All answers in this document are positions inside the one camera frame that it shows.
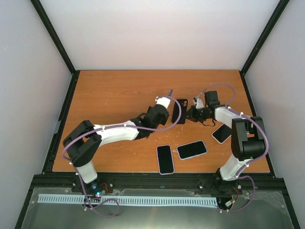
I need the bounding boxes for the purple cable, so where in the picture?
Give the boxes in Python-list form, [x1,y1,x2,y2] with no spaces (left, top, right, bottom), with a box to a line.
[62,95,183,217]
[197,83,269,213]

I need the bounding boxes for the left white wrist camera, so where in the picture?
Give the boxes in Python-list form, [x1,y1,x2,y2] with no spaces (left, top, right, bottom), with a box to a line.
[155,97,171,109]

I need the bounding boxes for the phone in pink case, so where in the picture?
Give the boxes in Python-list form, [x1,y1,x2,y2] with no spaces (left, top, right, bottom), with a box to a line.
[212,124,232,144]

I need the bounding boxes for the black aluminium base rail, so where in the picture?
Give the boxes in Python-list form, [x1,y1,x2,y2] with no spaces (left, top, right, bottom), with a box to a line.
[30,172,286,194]

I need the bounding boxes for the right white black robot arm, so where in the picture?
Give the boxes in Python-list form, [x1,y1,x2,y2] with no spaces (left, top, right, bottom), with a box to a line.
[186,91,269,193]

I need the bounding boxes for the metal sheet front panel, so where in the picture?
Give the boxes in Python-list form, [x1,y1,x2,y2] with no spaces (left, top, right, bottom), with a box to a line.
[16,188,299,229]

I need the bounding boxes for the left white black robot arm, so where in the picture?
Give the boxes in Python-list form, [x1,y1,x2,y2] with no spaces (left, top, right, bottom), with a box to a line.
[63,103,169,192]

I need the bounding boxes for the black frame post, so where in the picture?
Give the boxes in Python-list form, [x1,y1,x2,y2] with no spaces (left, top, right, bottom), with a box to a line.
[30,0,77,74]
[240,0,292,74]

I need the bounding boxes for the right black frame post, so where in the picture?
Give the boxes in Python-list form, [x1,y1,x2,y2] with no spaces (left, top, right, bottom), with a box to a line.
[240,0,292,74]

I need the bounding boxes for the phone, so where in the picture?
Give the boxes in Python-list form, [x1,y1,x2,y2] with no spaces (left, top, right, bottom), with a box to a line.
[156,145,174,175]
[212,124,232,144]
[177,140,208,160]

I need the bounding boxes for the left black frame post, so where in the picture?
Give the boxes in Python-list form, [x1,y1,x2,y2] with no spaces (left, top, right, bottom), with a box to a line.
[30,0,77,74]

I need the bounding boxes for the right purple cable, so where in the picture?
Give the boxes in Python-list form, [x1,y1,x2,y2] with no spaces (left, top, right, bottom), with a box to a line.
[197,83,269,213]

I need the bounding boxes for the light blue slotted cable duct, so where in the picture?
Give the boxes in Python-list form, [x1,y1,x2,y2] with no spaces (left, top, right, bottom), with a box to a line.
[37,194,217,208]

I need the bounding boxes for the black phone case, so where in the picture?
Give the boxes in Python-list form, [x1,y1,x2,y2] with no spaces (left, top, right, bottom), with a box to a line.
[171,98,189,125]

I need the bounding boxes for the phone in lilac case tilted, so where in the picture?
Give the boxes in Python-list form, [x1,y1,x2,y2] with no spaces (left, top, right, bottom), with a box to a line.
[177,140,208,160]

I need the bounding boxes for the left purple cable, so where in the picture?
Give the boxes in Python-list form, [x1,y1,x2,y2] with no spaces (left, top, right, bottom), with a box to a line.
[62,95,183,217]

